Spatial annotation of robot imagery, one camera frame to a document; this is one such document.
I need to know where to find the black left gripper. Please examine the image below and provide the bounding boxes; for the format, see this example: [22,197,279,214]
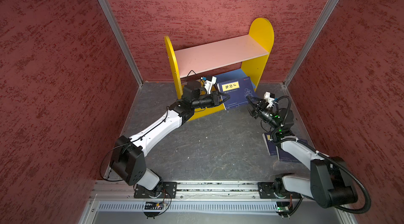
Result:
[192,90,230,108]

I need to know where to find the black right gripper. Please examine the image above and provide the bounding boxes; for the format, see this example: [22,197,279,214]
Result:
[245,96,280,130]

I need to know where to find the dark blue book yellow label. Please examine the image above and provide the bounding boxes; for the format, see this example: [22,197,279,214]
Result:
[218,77,256,110]

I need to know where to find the yellow pink blue bookshelf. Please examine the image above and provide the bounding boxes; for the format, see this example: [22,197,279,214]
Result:
[163,17,275,121]

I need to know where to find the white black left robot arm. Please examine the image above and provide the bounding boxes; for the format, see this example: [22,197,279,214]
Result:
[109,76,230,198]

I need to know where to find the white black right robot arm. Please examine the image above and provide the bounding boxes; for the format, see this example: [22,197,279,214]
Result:
[247,96,358,208]

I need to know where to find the right circuit board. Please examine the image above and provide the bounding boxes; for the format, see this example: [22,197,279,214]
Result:
[276,201,290,215]

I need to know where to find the circuit board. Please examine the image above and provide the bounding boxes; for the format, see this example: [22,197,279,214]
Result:
[144,201,166,211]
[276,201,290,215]

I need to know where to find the left circuit board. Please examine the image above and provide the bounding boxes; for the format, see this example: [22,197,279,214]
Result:
[144,201,166,211]

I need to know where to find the right corner aluminium profile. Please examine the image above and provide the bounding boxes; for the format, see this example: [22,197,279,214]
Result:
[283,0,340,88]

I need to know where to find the corner aluminium profile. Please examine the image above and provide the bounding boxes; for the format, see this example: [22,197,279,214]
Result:
[98,0,144,87]
[283,0,340,88]

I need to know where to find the left corner aluminium profile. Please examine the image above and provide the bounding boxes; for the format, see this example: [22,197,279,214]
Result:
[98,0,144,87]

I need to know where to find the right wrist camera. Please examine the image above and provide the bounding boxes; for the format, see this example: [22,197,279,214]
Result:
[264,91,275,108]

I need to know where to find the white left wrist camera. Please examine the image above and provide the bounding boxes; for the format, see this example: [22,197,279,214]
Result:
[201,75,217,95]

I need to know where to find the black corrugated cable conduit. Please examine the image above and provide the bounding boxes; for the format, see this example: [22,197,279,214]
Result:
[272,95,371,215]

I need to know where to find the white slotted cable duct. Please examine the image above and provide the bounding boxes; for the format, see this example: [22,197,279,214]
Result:
[97,201,278,215]

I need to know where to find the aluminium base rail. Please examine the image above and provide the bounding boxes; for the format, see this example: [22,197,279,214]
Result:
[91,179,343,201]

